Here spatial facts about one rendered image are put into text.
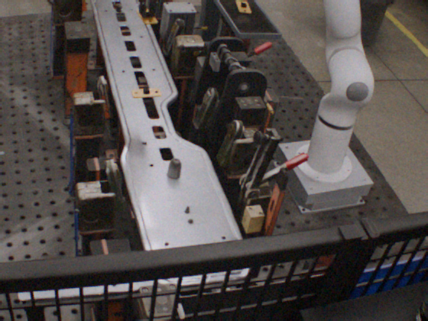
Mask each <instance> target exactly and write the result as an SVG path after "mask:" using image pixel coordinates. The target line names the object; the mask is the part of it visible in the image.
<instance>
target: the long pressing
mask: <svg viewBox="0 0 428 321"><path fill-rule="evenodd" d="M90 2H91V7H92V14H93V16H94V19H95V24H96V28H97V33H98V36H99V43H100V46H101V48H102V55H103V58H104V61H105V68H106V71H107V74H108V77H109V84H110V86H111V89H112V95H113V97H114V103H115V107H116V110H117V113H118V118H119V121H120V124H121V130H122V134H123V137H124V140H125V146H124V148H123V150H122V154H121V156H120V164H121V168H122V173H123V176H124V179H125V185H126V188H127V191H128V196H129V199H130V203H131V207H132V211H133V214H134V218H135V222H136V226H137V227H138V231H139V234H140V236H141V242H142V245H143V248H144V250H151V249H157V248H159V249H162V248H174V247H180V246H187V245H198V244H205V243H212V242H223V241H230V240H236V239H243V236H242V233H241V232H240V229H239V227H238V224H237V222H236V220H235V217H234V215H233V213H232V210H231V208H230V205H229V203H228V200H227V199H226V197H225V194H224V191H223V188H222V185H221V183H220V182H219V178H218V177H217V174H216V172H215V169H214V167H213V165H212V162H211V160H210V158H209V155H208V154H207V152H206V151H205V150H204V149H202V148H200V147H198V146H196V145H194V144H192V143H190V142H188V141H185V140H183V139H182V138H180V137H179V136H178V135H177V133H176V131H175V127H174V125H173V122H172V119H171V117H170V114H169V112H168V109H167V108H168V107H169V106H170V105H171V104H172V103H173V102H175V101H176V100H177V97H178V91H177V88H176V86H175V84H174V81H173V79H172V76H171V75H170V71H169V69H168V67H167V63H166V60H165V59H164V55H163V54H162V52H161V49H160V47H159V45H158V42H157V38H156V37H155V34H154V32H153V30H152V28H151V25H150V24H144V22H143V21H142V20H141V19H140V18H139V15H138V14H137V12H136V10H139V5H140V2H139V1H138V0H90ZM112 2H120V3H121V5H122V11H121V12H117V11H116V9H114V8H113V4H112ZM122 13H123V14H124V15H125V20H126V21H118V20H117V18H116V14H122ZM125 26H127V27H129V32H130V34H131V35H130V36H125V35H124V36H122V32H121V29H120V27H125ZM125 41H134V46H135V49H136V51H135V52H128V51H127V48H126V46H125ZM130 57H138V58H139V62H140V63H141V68H134V67H132V65H131V61H130V59H129V58H130ZM122 71H125V72H124V73H123V72H122ZM134 72H143V73H144V75H145V78H146V79H147V82H148V88H149V89H153V88H158V89H160V92H161V94H162V96H158V97H145V98H152V99H153V100H154V104H155V107H156V109H157V113H158V115H159V117H160V118H159V119H149V118H148V114H147V111H146V108H145V106H144V102H143V100H142V99H143V98H134V97H133V95H132V93H131V91H132V90H133V89H139V86H138V83H137V80H136V78H135V74H134ZM153 127H162V128H163V129H164V132H165V136H166V138H165V139H156V138H155V136H154V132H153V129H152V128H153ZM144 143H147V144H144ZM163 148H168V149H170V151H171V154H172V155H173V158H179V159H180V160H181V162H182V170H181V177H180V178H178V179H171V178H169V177H168V175H167V169H168V164H169V162H170V160H168V161H165V160H162V158H161V154H160V152H159V150H160V149H163ZM151 164H152V165H153V167H150V165H151ZM188 206H189V208H190V213H189V214H186V213H185V211H186V208H187V207H188ZM190 219H192V220H193V223H188V221H189V220H190ZM222 236H225V239H223V238H222ZM164 243H168V244H169V245H168V246H165V245H164ZM248 269H249V268H248ZM248 269H242V270H237V271H231V274H230V277H229V282H230V281H236V280H244V279H245V278H246V277H247V273H248ZM224 276H225V272H221V273H215V274H207V277H206V282H205V285H210V284H220V283H222V282H223V280H224ZM201 277H202V275H199V276H193V277H183V283H182V287H181V288H190V287H199V283H200V280H201Z"/></svg>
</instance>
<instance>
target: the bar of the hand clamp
mask: <svg viewBox="0 0 428 321"><path fill-rule="evenodd" d="M253 139H254V143H255V144H256V145H259V147H258V149H257V152H256V154H255V156H254V159H253V161H252V162H251V166H250V167H249V169H248V172H247V174H246V176H245V179H244V181H243V184H242V189H247V187H246V183H247V182H250V181H251V183H250V185H249V187H248V190H249V189H251V188H258V187H259V186H260V184H261V181H262V179H263V177H264V175H265V173H266V171H267V168H268V166H269V164H270V162H271V159H272V157H273V156H274V153H275V151H276V149H277V146H278V145H279V143H280V142H283V140H284V139H283V138H281V137H280V136H279V135H278V133H277V132H276V130H275V129H266V131H265V133H264V136H263V134H262V133H261V132H260V131H256V132H255V134H254V137H253ZM248 190H247V192H248ZM247 192H246V194H247ZM246 194H245V198H246Z"/></svg>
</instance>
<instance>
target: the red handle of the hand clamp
mask: <svg viewBox="0 0 428 321"><path fill-rule="evenodd" d="M307 158H308V155H307V153H305V154H304V152H303V153H302V154H299V155H297V156H296V157H294V158H292V159H290V160H288V161H286V162H284V163H285V164H282V165H280V166H279V167H276V168H274V169H273V170H271V171H269V172H267V173H266V174H265V175H264V177H263V179H262V181H261V184H260V185H262V184H264V183H266V182H268V181H269V180H272V179H274V178H275V177H277V176H278V174H279V170H280V168H281V167H284V169H285V170H286V172H287V171H290V170H292V169H294V168H295V167H298V166H300V165H301V164H304V162H306V161H308V160H307Z"/></svg>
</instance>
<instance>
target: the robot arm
mask: <svg viewBox="0 0 428 321"><path fill-rule="evenodd" d="M138 1H139V2H140V5H139V13H140V14H141V16H142V18H146V11H147V5H146V0H138ZM159 3H160V0H150V1H149V9H148V11H149V12H150V13H151V17H154V16H155V13H157V4H159ZM323 3H324V9H325V17H326V46H325V51H326V64H327V67H328V70H329V75H330V78H331V82H332V88H331V92H329V93H327V94H326V95H325V96H324V97H323V98H322V100H321V102H320V104H319V108H318V111H317V117H316V122H315V125H314V128H313V133H312V136H311V139H310V143H309V144H305V145H304V146H302V147H301V148H300V149H299V150H298V151H297V153H296V156H297V155H299V154H302V153H303V152H304V154H305V153H307V155H308V158H307V160H308V161H306V162H304V164H301V165H300V166H298V167H297V168H298V170H299V171H300V172H301V173H302V174H303V175H304V176H305V177H307V178H308V179H310V180H312V181H315V182H317V183H323V184H338V183H342V182H344V181H346V180H347V179H348V178H349V177H350V173H351V171H352V165H351V161H350V160H349V158H348V157H347V156H346V155H347V152H346V151H347V148H348V146H349V139H350V137H351V135H352V131H353V128H354V126H355V120H356V117H357V114H358V112H359V111H360V110H361V108H363V107H364V106H365V105H367V103H368V102H369V101H370V100H371V97H372V94H373V92H374V87H375V86H374V78H373V74H372V72H371V69H370V66H369V65H368V61H367V60H366V58H365V53H364V50H363V47H362V41H361V14H360V4H359V0H323ZM296 156H295V157H296Z"/></svg>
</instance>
